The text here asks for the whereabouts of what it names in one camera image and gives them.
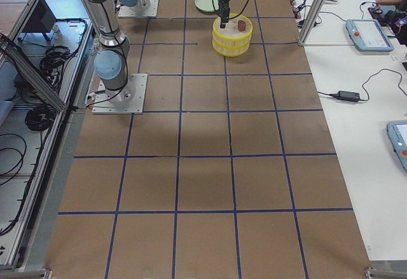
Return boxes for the teach pendant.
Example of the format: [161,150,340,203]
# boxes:
[387,120,407,170]
[345,19,394,53]

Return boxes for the black power adapter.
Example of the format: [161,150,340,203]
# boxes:
[336,90,361,102]

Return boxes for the teach pendant far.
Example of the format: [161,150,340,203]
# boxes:
[345,19,394,53]

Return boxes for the aluminium frame post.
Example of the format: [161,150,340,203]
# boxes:
[298,0,325,46]

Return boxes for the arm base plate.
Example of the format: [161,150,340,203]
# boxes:
[92,74,148,114]
[118,0,159,18]

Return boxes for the teach pendant near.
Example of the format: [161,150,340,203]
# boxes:
[387,120,407,170]

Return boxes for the black coiled cables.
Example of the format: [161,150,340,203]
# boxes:
[39,45,76,85]

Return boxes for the green plate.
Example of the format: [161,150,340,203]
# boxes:
[195,0,219,13]

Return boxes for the red-brown bun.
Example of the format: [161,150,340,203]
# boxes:
[237,20,246,32]

